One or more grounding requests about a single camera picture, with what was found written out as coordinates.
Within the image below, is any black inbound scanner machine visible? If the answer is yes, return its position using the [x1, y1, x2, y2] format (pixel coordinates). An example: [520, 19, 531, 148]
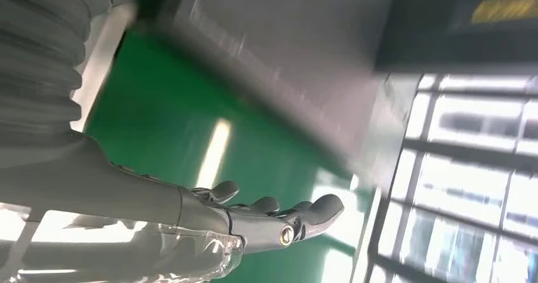
[374, 0, 538, 74]

